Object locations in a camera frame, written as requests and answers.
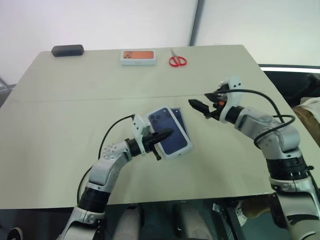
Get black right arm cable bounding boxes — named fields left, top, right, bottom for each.
left=216, top=89, right=296, bottom=149

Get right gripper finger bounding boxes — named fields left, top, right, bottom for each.
left=187, top=98, right=213, bottom=118
left=204, top=92, right=220, bottom=104

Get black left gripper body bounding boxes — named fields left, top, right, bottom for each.
left=141, top=131, right=156, bottom=153

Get grey metal frame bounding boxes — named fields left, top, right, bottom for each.
left=0, top=76, right=16, bottom=93

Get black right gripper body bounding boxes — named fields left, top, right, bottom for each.
left=204, top=84, right=230, bottom=122

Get white rounded robot leg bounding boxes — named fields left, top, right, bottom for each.
left=116, top=208, right=141, bottom=240
left=174, top=203, right=210, bottom=240

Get black metal table leg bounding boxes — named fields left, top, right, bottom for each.
left=211, top=201, right=242, bottom=240

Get blue phone box base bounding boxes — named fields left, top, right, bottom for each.
left=171, top=108, right=191, bottom=141

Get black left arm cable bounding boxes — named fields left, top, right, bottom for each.
left=76, top=114, right=136, bottom=206

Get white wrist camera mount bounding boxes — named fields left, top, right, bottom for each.
left=131, top=114, right=152, bottom=154
left=222, top=75, right=244, bottom=118

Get grey vertical pole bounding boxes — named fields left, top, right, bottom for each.
left=188, top=0, right=206, bottom=46

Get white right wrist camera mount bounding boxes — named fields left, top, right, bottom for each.
left=222, top=75, right=244, bottom=118

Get black oblong case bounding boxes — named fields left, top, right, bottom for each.
left=51, top=44, right=85, bottom=58

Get black white sneaker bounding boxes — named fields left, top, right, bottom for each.
left=6, top=227, right=25, bottom=240

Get dark side table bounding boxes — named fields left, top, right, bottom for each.
left=258, top=64, right=320, bottom=106

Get white box base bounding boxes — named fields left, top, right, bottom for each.
left=169, top=106, right=193, bottom=142

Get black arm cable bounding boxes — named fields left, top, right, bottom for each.
left=216, top=89, right=296, bottom=149
left=76, top=114, right=136, bottom=206

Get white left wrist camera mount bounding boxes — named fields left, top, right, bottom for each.
left=131, top=114, right=152, bottom=154

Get red handled scissors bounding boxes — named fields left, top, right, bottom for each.
left=168, top=48, right=188, bottom=68

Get orange printed phone box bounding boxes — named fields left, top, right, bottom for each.
left=120, top=49, right=158, bottom=67

